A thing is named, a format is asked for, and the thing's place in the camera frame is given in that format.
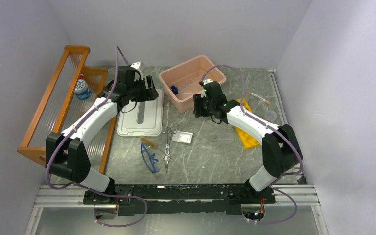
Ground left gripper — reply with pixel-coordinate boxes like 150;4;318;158
127;75;158;102

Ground graduated cylinder blue base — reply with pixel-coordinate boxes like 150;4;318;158
170;80;202;95

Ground white bin lid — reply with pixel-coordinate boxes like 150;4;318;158
117;89;164;137

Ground metal crucible tongs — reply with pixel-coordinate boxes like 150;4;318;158
162;125;177;170

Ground test tube brush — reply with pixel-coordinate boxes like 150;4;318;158
140;136;163;152

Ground blue safety glasses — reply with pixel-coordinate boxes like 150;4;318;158
140;143;159;174

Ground yellow rubber tubing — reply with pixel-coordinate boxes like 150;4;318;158
200;66;217;81

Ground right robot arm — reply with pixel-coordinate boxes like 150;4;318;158
193;79;302;203

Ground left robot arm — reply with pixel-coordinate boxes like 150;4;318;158
46;62;159;204

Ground pink plastic bin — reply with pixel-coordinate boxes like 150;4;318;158
159;55;214;113

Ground clear acrylic tube rack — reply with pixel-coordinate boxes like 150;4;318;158
214;130;234;144

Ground white orange marker pen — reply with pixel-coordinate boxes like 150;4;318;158
250;92;271;105

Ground yellow test tube rack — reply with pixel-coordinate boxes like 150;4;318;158
235;98;260;150

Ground blue white bottle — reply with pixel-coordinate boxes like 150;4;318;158
74;74;91;100

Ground clear petri dish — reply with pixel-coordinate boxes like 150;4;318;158
264;110;278;123

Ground orange wooden shelf rack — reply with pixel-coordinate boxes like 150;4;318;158
17;45;108;166

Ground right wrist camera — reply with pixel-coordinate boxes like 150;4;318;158
200;79;213;98

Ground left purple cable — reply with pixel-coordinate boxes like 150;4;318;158
45;45;130;190

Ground purple cable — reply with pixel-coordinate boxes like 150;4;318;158
45;45;130;190
200;65;304;177

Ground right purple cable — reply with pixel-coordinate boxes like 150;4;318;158
200;65;304;177

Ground black base frame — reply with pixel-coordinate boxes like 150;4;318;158
82;184;276;216

